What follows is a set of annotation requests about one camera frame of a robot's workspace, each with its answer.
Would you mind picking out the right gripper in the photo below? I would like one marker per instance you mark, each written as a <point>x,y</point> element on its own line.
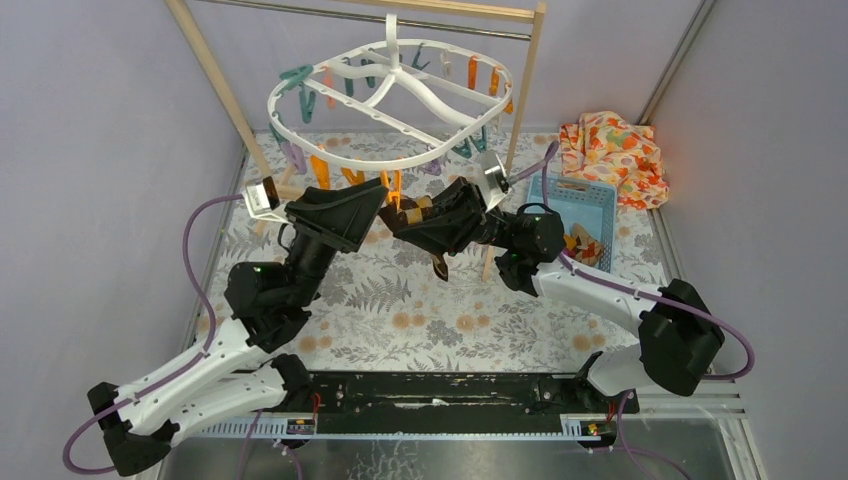
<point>459,216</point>

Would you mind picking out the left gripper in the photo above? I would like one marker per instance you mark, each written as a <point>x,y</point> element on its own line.
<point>313,221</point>

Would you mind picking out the brown yellow argyle sock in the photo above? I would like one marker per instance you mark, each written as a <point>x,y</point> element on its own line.
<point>407,212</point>

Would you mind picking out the white round clip hanger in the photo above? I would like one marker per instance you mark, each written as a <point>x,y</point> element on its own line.
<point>440,96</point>

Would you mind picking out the light blue plastic basket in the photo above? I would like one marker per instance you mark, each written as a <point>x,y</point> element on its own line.
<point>592,205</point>

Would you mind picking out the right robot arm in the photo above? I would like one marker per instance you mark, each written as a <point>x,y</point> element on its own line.
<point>676,343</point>

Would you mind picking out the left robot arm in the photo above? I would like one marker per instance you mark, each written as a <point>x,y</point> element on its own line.
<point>239,366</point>

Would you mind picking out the floral patterned table mat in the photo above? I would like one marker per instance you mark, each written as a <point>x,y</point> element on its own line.
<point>383,308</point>

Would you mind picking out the cream orange argyle sock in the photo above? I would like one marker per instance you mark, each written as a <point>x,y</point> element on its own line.
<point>582,247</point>

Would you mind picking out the floral orange cloth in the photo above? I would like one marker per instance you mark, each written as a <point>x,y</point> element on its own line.
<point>603,147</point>

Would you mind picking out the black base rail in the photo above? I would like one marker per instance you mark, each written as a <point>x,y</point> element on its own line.
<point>452,403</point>

